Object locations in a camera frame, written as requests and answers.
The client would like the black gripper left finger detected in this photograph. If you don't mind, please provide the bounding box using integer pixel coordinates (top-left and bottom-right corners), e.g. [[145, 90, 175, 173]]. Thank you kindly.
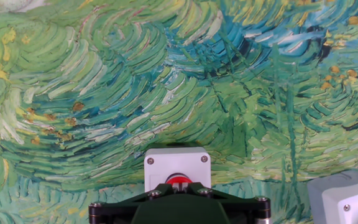
[[88, 182, 180, 224]]

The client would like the white black box red button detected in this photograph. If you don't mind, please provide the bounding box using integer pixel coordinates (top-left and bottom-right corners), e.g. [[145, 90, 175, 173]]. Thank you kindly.
[[144, 142, 213, 193]]

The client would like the green blue painting cloth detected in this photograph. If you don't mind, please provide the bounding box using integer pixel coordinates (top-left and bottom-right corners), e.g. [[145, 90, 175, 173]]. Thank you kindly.
[[0, 0, 358, 224]]

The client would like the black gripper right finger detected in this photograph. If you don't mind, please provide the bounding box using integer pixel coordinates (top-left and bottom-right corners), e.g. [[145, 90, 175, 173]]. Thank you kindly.
[[178, 182, 272, 224]]

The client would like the grey box green button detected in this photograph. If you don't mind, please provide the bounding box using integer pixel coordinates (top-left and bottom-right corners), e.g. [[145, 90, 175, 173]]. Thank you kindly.
[[306, 169, 358, 224]]

